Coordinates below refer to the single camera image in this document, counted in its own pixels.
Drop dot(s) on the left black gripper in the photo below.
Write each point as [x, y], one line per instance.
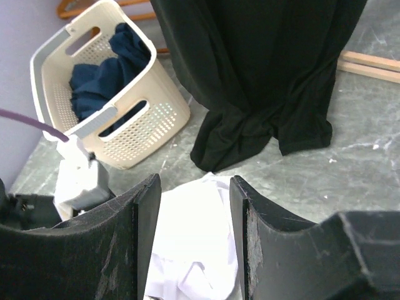
[28, 211]

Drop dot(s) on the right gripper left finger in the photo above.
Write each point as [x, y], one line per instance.
[101, 254]

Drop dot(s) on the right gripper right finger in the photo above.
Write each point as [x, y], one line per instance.
[350, 255]

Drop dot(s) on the white t shirt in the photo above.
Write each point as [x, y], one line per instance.
[194, 252]

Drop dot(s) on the black t shirt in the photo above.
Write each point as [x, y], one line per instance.
[262, 69]

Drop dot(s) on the navy blue garment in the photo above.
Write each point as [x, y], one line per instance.
[94, 86]

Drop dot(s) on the white laundry basket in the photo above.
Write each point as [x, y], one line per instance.
[137, 121]

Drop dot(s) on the light wooden clothes rack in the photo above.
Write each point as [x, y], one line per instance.
[370, 66]

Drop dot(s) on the brown wooden shoe rack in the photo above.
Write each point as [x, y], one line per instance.
[101, 17]

